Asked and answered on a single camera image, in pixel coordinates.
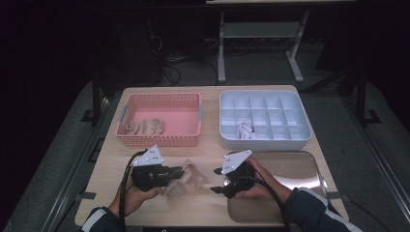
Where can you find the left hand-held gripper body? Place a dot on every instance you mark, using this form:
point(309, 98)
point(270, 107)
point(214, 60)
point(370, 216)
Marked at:
point(148, 177)

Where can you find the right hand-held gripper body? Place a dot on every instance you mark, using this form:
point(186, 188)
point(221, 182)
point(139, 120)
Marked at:
point(241, 183)

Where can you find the beige sock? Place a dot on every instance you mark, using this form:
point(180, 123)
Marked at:
point(193, 180)

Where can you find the pink plastic basket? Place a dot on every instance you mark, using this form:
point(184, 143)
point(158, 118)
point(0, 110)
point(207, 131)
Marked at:
point(180, 141)

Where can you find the white sock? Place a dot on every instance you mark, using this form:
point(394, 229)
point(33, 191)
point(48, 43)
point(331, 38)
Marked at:
point(243, 130)
point(249, 135)

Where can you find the sheer tan stocking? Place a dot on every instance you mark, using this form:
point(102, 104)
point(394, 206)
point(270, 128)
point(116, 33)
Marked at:
point(145, 127)

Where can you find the clear plastic box lid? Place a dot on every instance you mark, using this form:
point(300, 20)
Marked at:
point(290, 167)

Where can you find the white compartment storage box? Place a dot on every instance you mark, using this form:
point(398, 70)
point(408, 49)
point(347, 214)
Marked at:
point(283, 112)

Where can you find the person's right hand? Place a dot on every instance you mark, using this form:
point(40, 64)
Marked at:
point(267, 183)

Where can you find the person's left hand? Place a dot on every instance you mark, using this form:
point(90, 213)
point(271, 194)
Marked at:
point(135, 199)

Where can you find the grey tape strip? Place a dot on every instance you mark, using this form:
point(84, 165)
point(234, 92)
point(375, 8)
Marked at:
point(87, 195)
point(336, 195)

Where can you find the black metal stand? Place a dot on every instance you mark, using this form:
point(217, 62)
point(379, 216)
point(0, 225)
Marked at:
point(96, 96)
point(361, 96)

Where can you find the aluminium floor rail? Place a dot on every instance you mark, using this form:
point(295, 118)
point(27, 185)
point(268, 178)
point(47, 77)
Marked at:
point(380, 161)
point(74, 170)

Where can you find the white metal desk frame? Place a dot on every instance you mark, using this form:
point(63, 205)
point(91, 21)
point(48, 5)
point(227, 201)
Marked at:
point(257, 30)

